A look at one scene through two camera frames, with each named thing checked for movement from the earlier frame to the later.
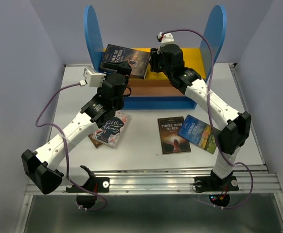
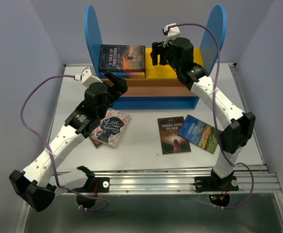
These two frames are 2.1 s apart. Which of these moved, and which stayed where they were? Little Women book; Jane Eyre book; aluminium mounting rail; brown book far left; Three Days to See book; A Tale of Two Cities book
Moved: Jane Eyre book; A Tale of Two Cities book
Stayed: Little Women book; brown book far left; aluminium mounting rail; Three Days to See book
